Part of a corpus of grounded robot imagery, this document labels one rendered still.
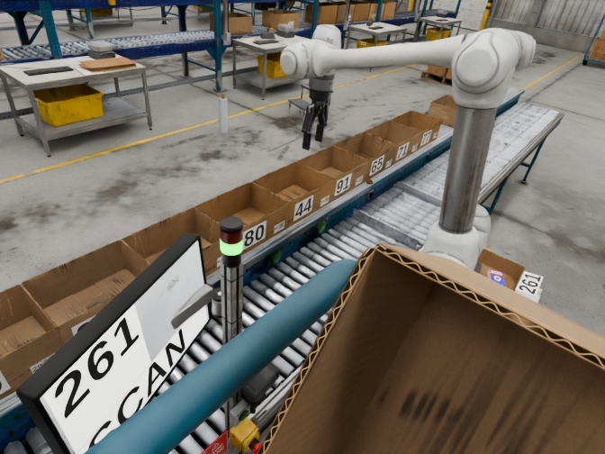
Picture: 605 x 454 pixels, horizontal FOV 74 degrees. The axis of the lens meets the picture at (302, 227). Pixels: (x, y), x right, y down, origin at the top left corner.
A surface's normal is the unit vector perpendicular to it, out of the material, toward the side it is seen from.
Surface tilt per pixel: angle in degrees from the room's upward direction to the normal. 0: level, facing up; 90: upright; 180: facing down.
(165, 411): 9
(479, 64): 83
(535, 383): 57
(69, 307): 1
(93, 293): 0
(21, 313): 90
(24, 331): 1
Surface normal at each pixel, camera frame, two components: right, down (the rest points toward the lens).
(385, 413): -0.49, -0.11
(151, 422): 0.22, -0.73
